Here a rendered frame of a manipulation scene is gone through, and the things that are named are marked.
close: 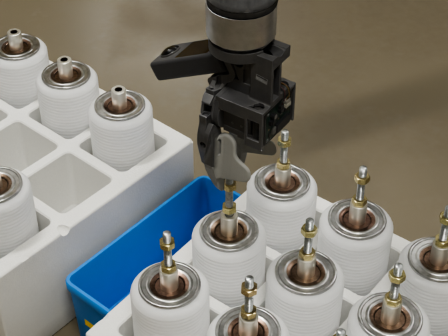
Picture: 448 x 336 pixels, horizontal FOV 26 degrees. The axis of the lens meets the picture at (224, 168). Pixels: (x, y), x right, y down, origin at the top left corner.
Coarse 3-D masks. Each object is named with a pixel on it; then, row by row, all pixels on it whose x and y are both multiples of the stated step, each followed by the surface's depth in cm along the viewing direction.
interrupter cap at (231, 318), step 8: (232, 312) 113; (264, 312) 113; (224, 320) 112; (232, 320) 112; (264, 320) 112; (272, 320) 112; (216, 328) 111; (224, 328) 111; (232, 328) 112; (264, 328) 112; (272, 328) 112; (280, 328) 111
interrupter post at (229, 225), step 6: (222, 216) 122; (234, 216) 122; (222, 222) 122; (228, 222) 121; (234, 222) 122; (222, 228) 123; (228, 228) 122; (234, 228) 122; (222, 234) 123; (228, 234) 123; (234, 234) 123
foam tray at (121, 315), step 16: (240, 208) 138; (320, 208) 138; (400, 240) 133; (176, 256) 130; (272, 256) 130; (384, 288) 126; (128, 304) 124; (224, 304) 124; (256, 304) 124; (352, 304) 124; (112, 320) 122; (128, 320) 123
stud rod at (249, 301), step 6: (246, 276) 106; (252, 276) 106; (246, 282) 105; (252, 282) 105; (246, 288) 106; (252, 288) 106; (246, 300) 107; (252, 300) 107; (246, 306) 108; (252, 306) 108
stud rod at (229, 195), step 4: (228, 180) 118; (232, 180) 118; (228, 184) 118; (228, 192) 119; (232, 192) 119; (228, 196) 119; (232, 196) 120; (228, 200) 120; (232, 200) 120; (228, 204) 120; (232, 204) 120; (228, 216) 122; (232, 216) 122
